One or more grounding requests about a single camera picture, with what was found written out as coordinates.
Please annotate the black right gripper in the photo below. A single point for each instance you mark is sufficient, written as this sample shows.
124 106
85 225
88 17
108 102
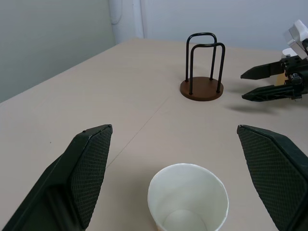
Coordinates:
298 69

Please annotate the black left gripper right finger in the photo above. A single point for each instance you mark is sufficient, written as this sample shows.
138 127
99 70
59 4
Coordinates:
276 173

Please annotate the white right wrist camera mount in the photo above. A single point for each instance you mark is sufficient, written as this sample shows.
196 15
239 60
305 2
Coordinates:
299 30

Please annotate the tan ribbed paper cup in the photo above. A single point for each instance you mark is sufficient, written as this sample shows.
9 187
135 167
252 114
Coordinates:
168 192

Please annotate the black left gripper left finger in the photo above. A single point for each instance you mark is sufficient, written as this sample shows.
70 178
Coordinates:
72 180

